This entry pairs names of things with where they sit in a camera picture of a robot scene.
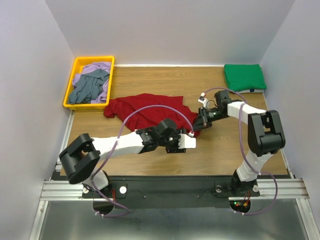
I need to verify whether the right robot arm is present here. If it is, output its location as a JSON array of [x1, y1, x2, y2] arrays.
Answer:
[[193, 88, 286, 196]]

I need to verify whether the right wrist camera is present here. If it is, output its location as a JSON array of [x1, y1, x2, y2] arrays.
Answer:
[[197, 92, 209, 108]]

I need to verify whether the folded green t shirt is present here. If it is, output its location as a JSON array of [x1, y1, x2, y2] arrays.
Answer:
[[223, 64, 267, 92]]

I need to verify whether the yellow plastic bin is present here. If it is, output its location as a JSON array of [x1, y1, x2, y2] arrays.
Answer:
[[63, 55, 115, 111]]

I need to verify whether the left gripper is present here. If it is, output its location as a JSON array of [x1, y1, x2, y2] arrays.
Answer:
[[158, 127, 186, 153]]

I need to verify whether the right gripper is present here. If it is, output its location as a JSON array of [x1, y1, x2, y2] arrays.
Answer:
[[190, 105, 227, 131]]

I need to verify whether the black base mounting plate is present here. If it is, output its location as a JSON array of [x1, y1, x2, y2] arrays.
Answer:
[[82, 175, 260, 210]]

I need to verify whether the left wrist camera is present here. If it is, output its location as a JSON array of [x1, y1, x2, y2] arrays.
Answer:
[[178, 133, 197, 149]]

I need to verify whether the lavender t shirt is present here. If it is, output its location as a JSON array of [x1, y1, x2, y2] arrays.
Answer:
[[71, 60, 113, 104]]

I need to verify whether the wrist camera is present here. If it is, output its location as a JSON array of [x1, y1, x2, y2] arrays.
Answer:
[[197, 92, 209, 108], [178, 133, 197, 149]]

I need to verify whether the red t shirt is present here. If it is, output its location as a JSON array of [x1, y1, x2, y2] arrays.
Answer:
[[103, 93, 198, 131]]

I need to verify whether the grey-blue t shirt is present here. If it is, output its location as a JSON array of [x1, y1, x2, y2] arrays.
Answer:
[[67, 68, 110, 105]]

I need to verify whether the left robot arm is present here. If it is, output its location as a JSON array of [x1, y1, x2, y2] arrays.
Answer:
[[59, 118, 187, 197]]

